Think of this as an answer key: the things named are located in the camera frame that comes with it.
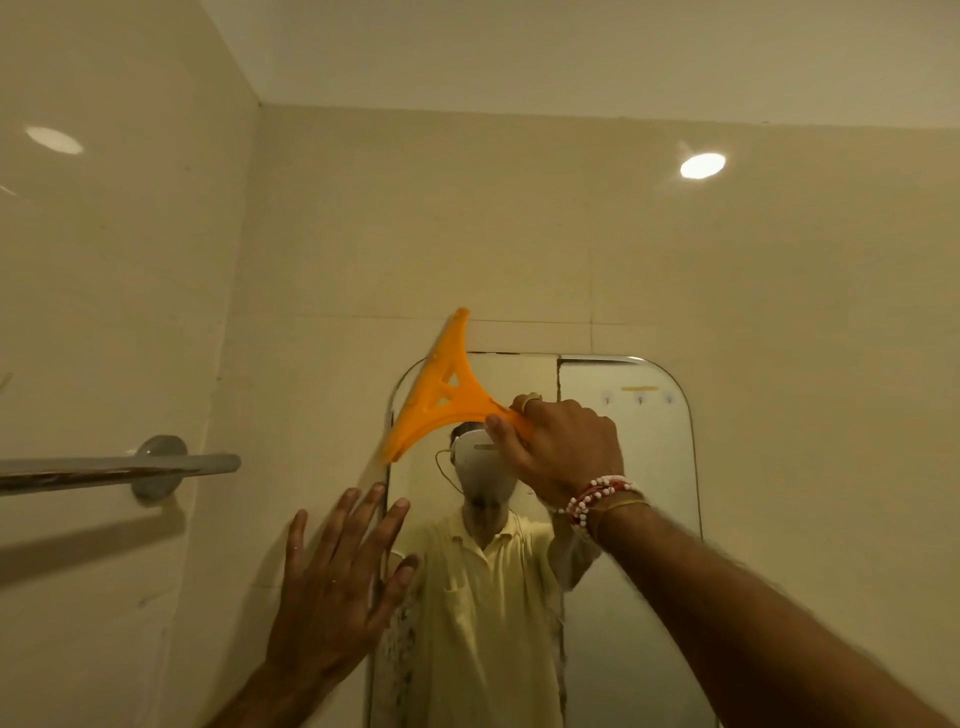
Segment person's left hand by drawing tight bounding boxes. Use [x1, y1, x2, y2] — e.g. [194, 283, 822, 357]
[266, 483, 421, 680]

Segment person's right hand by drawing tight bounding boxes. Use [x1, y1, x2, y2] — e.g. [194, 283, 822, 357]
[483, 393, 626, 511]

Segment orange plastic squeegee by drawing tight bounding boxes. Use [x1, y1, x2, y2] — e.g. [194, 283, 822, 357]
[382, 307, 534, 465]

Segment wall mirror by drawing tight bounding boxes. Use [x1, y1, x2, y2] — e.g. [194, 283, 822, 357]
[367, 352, 706, 728]

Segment person's right forearm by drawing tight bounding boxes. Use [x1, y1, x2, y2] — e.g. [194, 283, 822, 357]
[596, 502, 954, 728]

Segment chrome towel bar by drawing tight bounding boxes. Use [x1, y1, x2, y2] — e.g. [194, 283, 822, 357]
[0, 434, 243, 502]

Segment round ceiling light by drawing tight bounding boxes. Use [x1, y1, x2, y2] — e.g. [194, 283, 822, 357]
[678, 152, 727, 181]

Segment red and white bead bracelets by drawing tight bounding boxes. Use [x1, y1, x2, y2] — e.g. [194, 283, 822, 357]
[554, 474, 650, 534]

